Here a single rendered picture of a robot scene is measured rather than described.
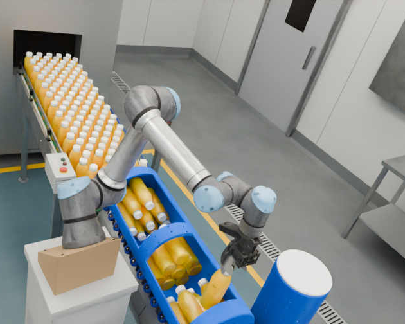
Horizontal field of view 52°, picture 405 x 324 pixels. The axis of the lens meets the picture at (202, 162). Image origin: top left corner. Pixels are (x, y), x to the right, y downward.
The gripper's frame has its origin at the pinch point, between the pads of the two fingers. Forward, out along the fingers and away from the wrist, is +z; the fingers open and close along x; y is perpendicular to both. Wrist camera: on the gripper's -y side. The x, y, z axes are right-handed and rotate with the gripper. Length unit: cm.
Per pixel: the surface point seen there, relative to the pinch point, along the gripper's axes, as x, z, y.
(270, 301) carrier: 48, 49, -7
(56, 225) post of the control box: -29, 66, -98
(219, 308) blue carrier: -3.1, 13.0, 6.3
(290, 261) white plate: 59, 33, -15
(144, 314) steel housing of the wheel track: -13, 48, -21
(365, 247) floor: 259, 138, -68
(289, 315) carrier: 52, 49, 2
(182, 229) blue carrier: 1.6, 12.8, -31.4
